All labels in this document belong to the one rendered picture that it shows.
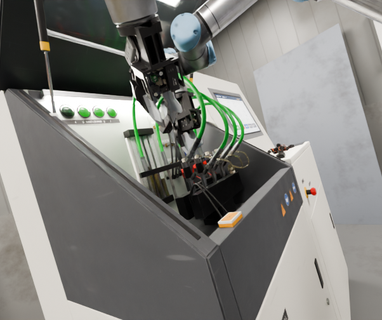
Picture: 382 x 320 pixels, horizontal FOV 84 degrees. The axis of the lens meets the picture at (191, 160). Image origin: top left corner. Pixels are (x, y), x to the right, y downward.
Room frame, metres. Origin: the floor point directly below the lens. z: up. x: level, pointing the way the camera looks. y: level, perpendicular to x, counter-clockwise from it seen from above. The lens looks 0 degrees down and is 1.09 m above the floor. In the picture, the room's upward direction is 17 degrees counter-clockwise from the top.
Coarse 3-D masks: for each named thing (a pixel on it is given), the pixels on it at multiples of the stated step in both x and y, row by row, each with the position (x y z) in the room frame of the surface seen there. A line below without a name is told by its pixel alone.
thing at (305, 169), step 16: (208, 80) 1.25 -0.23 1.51; (208, 96) 1.13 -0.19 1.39; (240, 96) 1.56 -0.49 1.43; (208, 112) 1.05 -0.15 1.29; (224, 128) 1.08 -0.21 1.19; (256, 144) 1.31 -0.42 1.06; (272, 144) 1.55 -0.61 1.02; (304, 160) 1.11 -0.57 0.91; (304, 176) 1.01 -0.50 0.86; (304, 192) 0.92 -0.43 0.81; (320, 192) 1.28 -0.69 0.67; (320, 208) 1.15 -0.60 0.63; (320, 224) 1.04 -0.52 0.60; (320, 240) 0.95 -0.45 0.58; (336, 240) 1.33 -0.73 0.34; (320, 256) 0.88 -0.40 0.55; (336, 256) 1.19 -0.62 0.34; (336, 272) 1.07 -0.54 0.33; (336, 288) 0.97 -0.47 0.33; (336, 304) 0.90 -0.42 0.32
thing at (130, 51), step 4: (128, 36) 0.37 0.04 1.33; (128, 40) 0.37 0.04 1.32; (128, 44) 0.39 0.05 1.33; (132, 44) 0.37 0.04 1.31; (128, 48) 0.40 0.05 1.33; (132, 48) 0.38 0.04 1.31; (128, 52) 0.41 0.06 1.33; (132, 52) 0.39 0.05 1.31; (124, 56) 0.46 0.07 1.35; (128, 56) 0.43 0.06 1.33; (132, 56) 0.41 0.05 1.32; (128, 60) 0.45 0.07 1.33; (132, 60) 0.43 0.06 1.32
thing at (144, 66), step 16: (128, 32) 0.33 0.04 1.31; (144, 32) 0.32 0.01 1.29; (144, 48) 0.33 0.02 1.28; (160, 48) 0.36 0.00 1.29; (144, 64) 0.38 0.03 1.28; (160, 64) 0.35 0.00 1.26; (176, 64) 0.38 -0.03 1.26; (144, 80) 0.36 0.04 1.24; (160, 80) 0.38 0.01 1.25; (176, 80) 0.39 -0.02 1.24
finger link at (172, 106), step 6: (162, 96) 0.45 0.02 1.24; (168, 96) 0.46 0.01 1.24; (174, 96) 0.44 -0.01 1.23; (168, 102) 0.47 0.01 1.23; (174, 102) 0.45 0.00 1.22; (168, 108) 0.47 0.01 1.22; (174, 108) 0.47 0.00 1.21; (180, 108) 0.44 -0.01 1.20; (168, 114) 0.49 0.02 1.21; (174, 114) 0.49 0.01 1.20; (174, 120) 0.50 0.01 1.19
